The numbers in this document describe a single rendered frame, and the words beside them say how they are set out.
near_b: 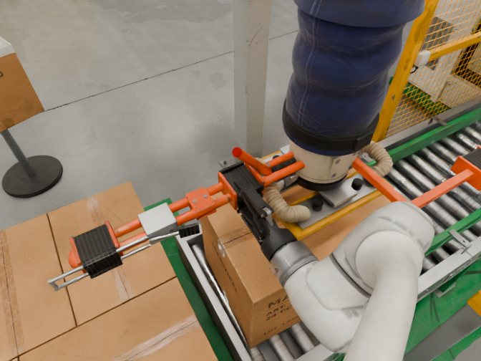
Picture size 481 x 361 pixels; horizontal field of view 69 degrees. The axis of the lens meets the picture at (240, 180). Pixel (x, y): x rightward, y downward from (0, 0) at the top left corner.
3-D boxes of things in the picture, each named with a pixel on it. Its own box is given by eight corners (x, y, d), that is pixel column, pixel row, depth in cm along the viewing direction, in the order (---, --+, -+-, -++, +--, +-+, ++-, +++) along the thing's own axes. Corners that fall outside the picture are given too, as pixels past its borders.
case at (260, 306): (323, 206, 164) (342, 143, 135) (381, 278, 141) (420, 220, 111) (205, 257, 147) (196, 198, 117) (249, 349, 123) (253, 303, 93)
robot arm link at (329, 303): (294, 293, 75) (339, 251, 72) (343, 360, 66) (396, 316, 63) (270, 291, 66) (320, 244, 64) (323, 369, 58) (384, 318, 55)
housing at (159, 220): (168, 212, 83) (165, 200, 80) (180, 233, 80) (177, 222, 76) (140, 225, 81) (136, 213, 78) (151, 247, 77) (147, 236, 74)
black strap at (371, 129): (333, 84, 97) (336, 71, 94) (396, 132, 84) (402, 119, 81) (264, 110, 89) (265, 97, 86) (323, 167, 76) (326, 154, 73)
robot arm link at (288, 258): (280, 295, 72) (265, 272, 75) (316, 274, 75) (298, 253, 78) (285, 274, 65) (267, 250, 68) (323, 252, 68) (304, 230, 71)
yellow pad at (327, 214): (366, 168, 107) (371, 157, 103) (391, 190, 101) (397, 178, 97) (274, 215, 95) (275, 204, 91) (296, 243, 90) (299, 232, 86)
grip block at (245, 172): (245, 173, 92) (245, 157, 87) (265, 198, 86) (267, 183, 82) (217, 186, 89) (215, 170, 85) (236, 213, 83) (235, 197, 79)
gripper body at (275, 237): (271, 250, 69) (246, 217, 74) (268, 271, 75) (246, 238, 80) (302, 233, 71) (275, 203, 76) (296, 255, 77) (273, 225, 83)
